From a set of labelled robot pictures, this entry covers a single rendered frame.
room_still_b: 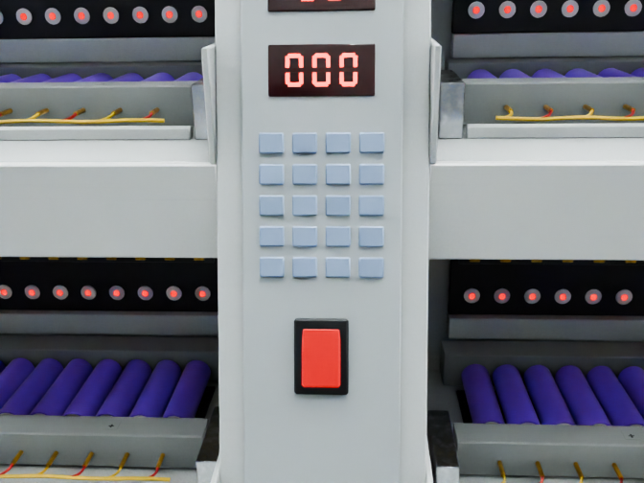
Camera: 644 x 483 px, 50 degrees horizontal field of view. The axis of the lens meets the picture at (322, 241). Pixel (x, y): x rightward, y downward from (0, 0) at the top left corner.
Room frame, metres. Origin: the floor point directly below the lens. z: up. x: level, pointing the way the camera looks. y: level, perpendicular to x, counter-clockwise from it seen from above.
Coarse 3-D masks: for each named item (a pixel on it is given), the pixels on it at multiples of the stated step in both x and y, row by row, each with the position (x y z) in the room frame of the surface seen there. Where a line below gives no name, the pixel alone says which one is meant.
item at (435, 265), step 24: (432, 0) 0.50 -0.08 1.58; (432, 24) 0.50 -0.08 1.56; (432, 264) 0.50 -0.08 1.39; (432, 288) 0.50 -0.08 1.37; (432, 312) 0.50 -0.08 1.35; (168, 336) 0.51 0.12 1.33; (192, 336) 0.51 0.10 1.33; (216, 336) 0.51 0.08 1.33; (432, 336) 0.50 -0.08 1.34; (432, 360) 0.50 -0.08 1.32
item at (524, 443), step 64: (448, 320) 0.47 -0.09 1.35; (512, 320) 0.47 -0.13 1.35; (576, 320) 0.47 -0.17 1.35; (640, 320) 0.47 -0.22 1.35; (448, 384) 0.46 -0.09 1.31; (512, 384) 0.43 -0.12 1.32; (576, 384) 0.43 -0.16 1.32; (640, 384) 0.43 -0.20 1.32; (448, 448) 0.36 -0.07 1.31; (512, 448) 0.37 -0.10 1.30; (576, 448) 0.36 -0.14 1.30; (640, 448) 0.36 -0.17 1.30
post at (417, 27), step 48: (240, 0) 0.31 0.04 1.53; (240, 48) 0.31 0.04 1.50; (240, 96) 0.31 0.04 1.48; (240, 144) 0.31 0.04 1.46; (240, 192) 0.31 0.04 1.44; (240, 240) 0.31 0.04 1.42; (240, 288) 0.31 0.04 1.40; (240, 336) 0.31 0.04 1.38; (240, 384) 0.31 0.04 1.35; (240, 432) 0.31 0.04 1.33; (240, 480) 0.31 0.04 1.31
